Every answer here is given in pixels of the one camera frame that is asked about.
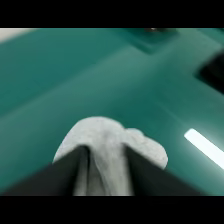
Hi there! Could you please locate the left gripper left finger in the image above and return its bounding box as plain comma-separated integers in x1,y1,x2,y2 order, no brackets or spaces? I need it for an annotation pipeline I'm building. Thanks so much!
2,145,90,197

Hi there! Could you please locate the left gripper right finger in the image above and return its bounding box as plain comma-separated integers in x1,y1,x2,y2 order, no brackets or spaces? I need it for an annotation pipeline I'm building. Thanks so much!
123,145,203,197

